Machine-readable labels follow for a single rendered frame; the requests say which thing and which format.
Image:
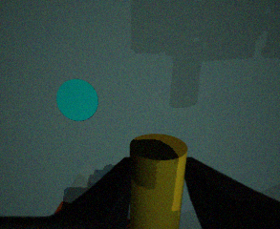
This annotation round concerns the yellow tall cylinder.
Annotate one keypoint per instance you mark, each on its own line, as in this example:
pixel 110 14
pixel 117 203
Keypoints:
pixel 157 180

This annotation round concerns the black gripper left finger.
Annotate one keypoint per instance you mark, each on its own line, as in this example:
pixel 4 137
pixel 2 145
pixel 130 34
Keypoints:
pixel 104 205

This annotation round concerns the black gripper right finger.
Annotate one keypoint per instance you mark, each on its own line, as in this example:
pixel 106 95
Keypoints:
pixel 221 202

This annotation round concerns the teal circle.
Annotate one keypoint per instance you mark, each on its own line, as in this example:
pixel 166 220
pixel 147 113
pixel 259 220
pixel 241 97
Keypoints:
pixel 77 99

